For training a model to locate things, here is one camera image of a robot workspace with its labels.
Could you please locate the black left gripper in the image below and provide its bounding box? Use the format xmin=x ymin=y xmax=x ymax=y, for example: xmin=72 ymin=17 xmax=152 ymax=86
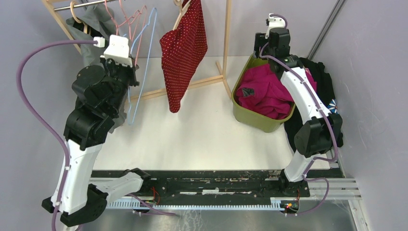
xmin=102 ymin=51 xmax=141 ymax=114

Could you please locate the magenta pleated skirt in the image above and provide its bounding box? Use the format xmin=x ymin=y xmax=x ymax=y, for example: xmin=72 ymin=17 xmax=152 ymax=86
xmin=235 ymin=64 xmax=318 ymax=120

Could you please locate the pink wire hanger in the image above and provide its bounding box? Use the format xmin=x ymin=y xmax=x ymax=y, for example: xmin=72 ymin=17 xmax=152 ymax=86
xmin=116 ymin=0 xmax=149 ymax=65
xmin=104 ymin=0 xmax=129 ymax=36

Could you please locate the red polka dot skirt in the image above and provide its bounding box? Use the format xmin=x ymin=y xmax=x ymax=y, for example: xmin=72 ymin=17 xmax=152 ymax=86
xmin=159 ymin=0 xmax=208 ymax=113

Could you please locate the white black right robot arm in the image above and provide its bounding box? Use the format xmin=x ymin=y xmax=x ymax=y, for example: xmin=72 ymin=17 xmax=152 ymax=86
xmin=259 ymin=27 xmax=343 ymax=196

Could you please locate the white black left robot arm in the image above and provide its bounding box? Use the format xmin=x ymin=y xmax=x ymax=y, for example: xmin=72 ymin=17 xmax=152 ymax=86
xmin=42 ymin=55 xmax=152 ymax=227

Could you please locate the grey skirt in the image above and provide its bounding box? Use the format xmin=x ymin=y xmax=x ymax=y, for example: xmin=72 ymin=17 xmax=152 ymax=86
xmin=65 ymin=3 xmax=128 ymax=133

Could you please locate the black floral garment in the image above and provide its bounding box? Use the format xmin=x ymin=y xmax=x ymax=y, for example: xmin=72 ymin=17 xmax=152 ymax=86
xmin=284 ymin=57 xmax=338 ymax=152

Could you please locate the wooden clothes rack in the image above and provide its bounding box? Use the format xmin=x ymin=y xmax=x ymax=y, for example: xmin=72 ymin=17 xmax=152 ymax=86
xmin=42 ymin=0 xmax=232 ymax=100

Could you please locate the olive green laundry basket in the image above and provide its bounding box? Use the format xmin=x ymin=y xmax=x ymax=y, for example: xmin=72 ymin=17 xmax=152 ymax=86
xmin=231 ymin=55 xmax=295 ymax=133

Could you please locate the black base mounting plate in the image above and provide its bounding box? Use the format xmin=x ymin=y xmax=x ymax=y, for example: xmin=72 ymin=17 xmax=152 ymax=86
xmin=90 ymin=169 xmax=345 ymax=215

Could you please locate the metal wall rail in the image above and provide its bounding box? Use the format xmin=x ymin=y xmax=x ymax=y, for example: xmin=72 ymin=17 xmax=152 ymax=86
xmin=307 ymin=0 xmax=346 ymax=60

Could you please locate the aluminium rail frame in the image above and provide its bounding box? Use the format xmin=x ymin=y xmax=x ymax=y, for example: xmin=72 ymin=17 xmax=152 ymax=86
xmin=105 ymin=179 xmax=370 ymax=231

